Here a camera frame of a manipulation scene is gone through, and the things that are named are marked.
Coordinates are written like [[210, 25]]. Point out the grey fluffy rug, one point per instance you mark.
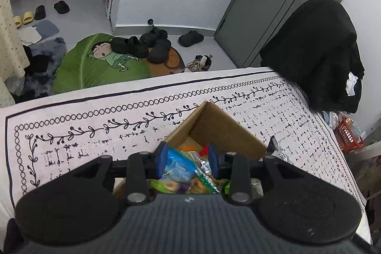
[[44, 66]]

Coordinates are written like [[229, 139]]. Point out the beige dotted cloth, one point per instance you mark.
[[9, 33]]

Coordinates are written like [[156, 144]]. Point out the black slipper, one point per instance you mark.
[[62, 7], [40, 12]]

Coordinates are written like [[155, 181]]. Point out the yellow slipper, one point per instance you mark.
[[29, 17], [18, 22]]

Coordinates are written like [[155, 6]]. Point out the dark green snack packet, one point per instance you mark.
[[207, 184]]

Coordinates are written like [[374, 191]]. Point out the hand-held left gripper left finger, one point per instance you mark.
[[160, 160]]

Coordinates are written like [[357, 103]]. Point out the white mat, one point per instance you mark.
[[29, 35]]

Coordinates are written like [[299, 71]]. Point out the white crumpled cloth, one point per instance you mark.
[[351, 83]]

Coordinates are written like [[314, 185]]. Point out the grey door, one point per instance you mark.
[[268, 4]]

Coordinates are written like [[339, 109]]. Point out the black white sneaker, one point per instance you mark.
[[199, 63]]

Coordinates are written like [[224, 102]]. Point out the brown cardboard box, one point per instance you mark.
[[214, 129]]

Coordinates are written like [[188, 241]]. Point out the green yellow snack packet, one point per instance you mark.
[[163, 186]]

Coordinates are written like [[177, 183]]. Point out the small dark snack packet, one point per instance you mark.
[[275, 148]]

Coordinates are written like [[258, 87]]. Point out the green leaf cartoon rug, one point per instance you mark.
[[80, 69]]

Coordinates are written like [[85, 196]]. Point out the white black printed tablecloth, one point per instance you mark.
[[89, 147]]

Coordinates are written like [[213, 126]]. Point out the blue snack packet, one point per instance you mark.
[[178, 164]]

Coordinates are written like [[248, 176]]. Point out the blue grey mat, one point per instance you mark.
[[46, 29]]

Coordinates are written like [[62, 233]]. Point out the red plastic basket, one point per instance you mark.
[[348, 135]]

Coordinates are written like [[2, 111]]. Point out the black jacket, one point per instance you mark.
[[315, 48]]

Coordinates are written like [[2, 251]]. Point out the black clog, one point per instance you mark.
[[191, 39]]

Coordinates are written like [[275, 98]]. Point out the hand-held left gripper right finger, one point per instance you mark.
[[213, 161]]

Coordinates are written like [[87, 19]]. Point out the black door stopper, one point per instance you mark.
[[151, 22]]

